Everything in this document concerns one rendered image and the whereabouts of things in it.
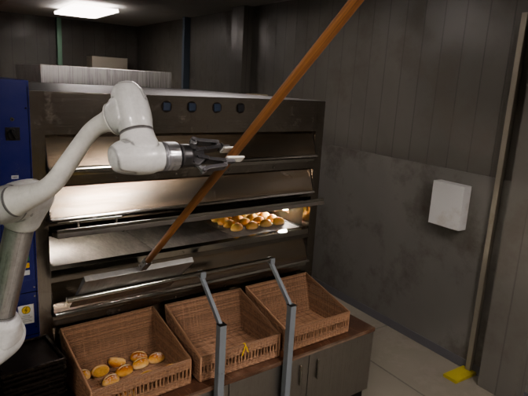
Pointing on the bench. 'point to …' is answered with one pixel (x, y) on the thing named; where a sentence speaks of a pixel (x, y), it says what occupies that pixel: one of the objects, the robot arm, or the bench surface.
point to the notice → (27, 313)
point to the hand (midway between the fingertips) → (232, 154)
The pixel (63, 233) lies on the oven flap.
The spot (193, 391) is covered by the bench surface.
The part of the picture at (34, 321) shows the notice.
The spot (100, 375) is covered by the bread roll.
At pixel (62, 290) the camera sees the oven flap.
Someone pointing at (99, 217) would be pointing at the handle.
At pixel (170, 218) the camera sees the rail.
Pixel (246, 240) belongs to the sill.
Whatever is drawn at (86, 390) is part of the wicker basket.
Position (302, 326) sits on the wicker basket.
